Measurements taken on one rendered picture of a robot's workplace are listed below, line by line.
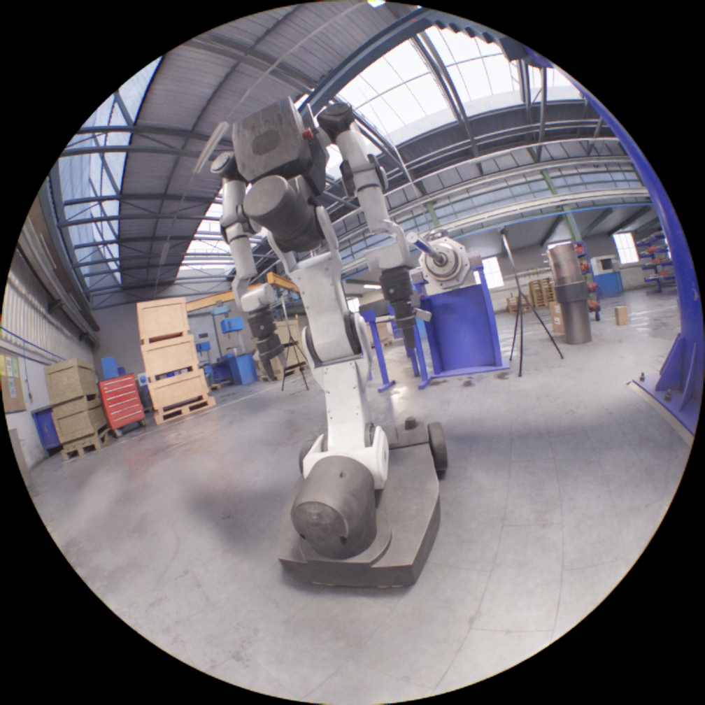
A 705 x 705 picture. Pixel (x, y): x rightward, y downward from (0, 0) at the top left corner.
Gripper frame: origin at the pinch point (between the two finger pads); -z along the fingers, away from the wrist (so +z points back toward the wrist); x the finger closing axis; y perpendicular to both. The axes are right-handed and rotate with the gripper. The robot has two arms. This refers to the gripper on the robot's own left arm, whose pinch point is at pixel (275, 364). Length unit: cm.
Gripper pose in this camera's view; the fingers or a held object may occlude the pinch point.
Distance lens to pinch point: 78.6
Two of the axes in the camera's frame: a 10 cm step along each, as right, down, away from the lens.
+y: -9.6, 2.2, 2.0
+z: -2.6, -9.3, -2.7
